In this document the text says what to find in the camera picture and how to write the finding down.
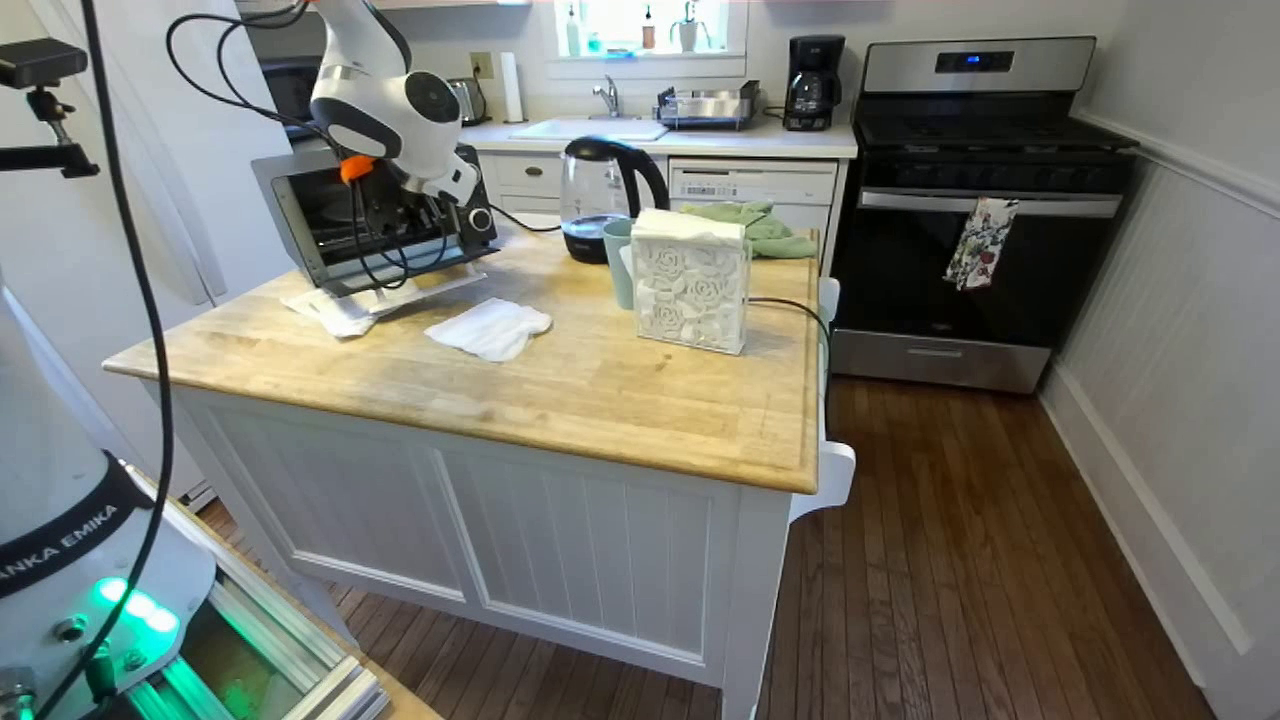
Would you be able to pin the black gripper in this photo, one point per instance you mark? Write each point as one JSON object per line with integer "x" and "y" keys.
{"x": 444, "y": 200}

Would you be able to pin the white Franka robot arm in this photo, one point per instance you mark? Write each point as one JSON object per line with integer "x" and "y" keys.
{"x": 382, "y": 107}

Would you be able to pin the silver oven knob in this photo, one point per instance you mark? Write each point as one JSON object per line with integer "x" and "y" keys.
{"x": 478, "y": 224}

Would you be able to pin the black silver toaster oven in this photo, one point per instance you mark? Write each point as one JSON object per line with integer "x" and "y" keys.
{"x": 277, "y": 195}

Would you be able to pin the silver bread toaster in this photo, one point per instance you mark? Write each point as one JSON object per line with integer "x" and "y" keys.
{"x": 472, "y": 107}

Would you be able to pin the paper towel roll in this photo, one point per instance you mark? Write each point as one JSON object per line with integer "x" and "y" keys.
{"x": 512, "y": 87}

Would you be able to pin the white paper napkin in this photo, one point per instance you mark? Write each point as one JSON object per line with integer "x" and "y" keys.
{"x": 490, "y": 329}

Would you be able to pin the white kitchen sink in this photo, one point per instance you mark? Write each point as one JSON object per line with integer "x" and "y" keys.
{"x": 587, "y": 129}

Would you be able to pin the teal plastic cup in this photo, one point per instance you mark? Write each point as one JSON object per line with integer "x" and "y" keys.
{"x": 619, "y": 265}

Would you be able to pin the glass electric kettle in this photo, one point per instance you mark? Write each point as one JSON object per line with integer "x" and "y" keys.
{"x": 625, "y": 150}

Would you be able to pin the chrome sink faucet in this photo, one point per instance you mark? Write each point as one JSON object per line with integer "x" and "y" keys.
{"x": 611, "y": 99}

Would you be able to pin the black countertop appliance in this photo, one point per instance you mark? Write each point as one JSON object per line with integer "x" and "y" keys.
{"x": 284, "y": 94}

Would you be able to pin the small bottle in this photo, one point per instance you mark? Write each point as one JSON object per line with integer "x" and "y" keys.
{"x": 574, "y": 32}
{"x": 651, "y": 31}

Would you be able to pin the kitchen window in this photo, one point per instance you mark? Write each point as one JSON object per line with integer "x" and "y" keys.
{"x": 614, "y": 26}

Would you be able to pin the grey dish rack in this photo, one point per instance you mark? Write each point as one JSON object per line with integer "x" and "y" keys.
{"x": 705, "y": 107}

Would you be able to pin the white counter cabinets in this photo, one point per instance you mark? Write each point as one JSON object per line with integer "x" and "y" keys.
{"x": 746, "y": 181}

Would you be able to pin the green cloth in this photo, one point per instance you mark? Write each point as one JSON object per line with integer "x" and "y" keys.
{"x": 781, "y": 237}

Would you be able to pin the white kitchen island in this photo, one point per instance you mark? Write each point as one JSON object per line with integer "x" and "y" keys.
{"x": 574, "y": 544}

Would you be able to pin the black coffee maker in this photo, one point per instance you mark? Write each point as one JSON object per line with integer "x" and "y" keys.
{"x": 815, "y": 87}

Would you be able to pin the black steel stove range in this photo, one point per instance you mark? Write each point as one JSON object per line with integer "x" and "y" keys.
{"x": 962, "y": 292}

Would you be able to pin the patterned dish towel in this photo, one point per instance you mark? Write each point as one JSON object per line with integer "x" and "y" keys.
{"x": 982, "y": 245}

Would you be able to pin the wall power outlet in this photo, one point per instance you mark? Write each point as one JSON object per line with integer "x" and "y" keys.
{"x": 483, "y": 62}

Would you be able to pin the black camera on tripod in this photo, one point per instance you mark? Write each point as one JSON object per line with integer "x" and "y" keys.
{"x": 41, "y": 62}

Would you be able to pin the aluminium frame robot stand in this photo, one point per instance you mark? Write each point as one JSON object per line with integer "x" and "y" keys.
{"x": 281, "y": 640}

